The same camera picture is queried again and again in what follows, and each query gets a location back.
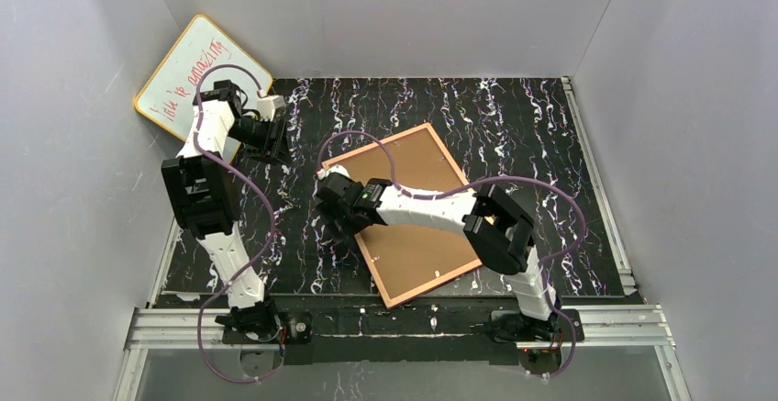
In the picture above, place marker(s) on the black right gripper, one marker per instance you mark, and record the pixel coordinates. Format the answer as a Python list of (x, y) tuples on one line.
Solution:
[(331, 209)]

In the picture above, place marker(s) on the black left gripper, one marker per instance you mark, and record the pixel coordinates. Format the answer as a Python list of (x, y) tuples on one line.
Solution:
[(274, 137)]

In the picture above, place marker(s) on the pink wooden picture frame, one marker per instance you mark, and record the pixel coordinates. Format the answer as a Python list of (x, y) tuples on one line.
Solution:
[(377, 264)]

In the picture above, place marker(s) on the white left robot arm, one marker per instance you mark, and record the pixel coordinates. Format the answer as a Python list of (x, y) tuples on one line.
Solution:
[(202, 190)]

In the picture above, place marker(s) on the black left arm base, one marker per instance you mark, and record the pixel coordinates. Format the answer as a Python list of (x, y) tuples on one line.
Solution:
[(287, 328)]

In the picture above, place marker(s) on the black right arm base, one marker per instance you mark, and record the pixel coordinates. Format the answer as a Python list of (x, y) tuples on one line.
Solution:
[(513, 326)]

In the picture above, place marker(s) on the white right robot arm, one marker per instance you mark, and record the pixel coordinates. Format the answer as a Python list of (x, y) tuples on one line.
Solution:
[(499, 230)]

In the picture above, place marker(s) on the yellow rimmed whiteboard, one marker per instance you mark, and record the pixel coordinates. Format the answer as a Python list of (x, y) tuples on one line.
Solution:
[(167, 97)]

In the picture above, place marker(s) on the black marble pattern board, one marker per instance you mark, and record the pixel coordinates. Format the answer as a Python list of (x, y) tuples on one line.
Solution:
[(521, 126)]

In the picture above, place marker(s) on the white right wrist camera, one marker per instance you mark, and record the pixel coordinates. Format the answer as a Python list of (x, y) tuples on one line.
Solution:
[(333, 174)]

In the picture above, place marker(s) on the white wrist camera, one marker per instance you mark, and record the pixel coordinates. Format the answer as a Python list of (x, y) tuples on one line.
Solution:
[(333, 174), (269, 107)]

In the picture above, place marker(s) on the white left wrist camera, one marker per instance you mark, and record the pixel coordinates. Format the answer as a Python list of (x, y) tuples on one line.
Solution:
[(269, 107)]

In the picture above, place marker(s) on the aluminium rail frame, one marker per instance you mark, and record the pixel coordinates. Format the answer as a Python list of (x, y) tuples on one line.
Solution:
[(434, 346)]

